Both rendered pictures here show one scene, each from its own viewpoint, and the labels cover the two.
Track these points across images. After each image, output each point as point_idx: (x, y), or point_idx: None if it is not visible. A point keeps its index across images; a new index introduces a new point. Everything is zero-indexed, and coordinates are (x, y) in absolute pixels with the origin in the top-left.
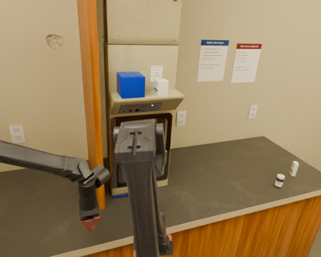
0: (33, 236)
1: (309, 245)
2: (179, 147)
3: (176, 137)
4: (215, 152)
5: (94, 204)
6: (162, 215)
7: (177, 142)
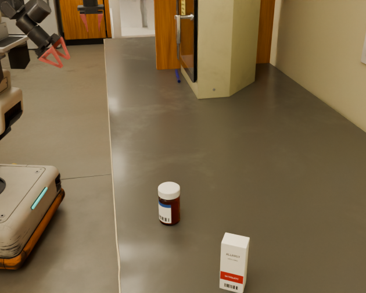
0: (131, 52)
1: None
2: (359, 124)
3: (358, 93)
4: (344, 158)
5: (84, 2)
6: (35, 2)
7: (358, 107)
